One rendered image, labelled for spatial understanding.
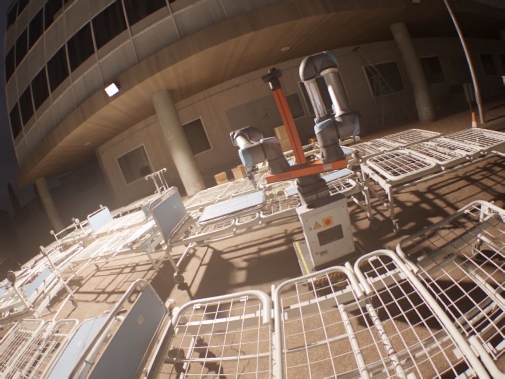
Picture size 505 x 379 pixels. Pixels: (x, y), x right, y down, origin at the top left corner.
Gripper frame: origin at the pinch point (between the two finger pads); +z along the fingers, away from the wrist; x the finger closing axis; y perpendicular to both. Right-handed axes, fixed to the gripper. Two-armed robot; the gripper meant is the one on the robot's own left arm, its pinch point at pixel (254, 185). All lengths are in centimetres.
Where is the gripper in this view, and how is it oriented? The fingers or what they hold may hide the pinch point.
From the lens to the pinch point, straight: 227.1
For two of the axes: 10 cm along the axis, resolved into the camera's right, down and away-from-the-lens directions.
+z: 3.4, 8.8, 3.2
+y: -9.4, 2.9, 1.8
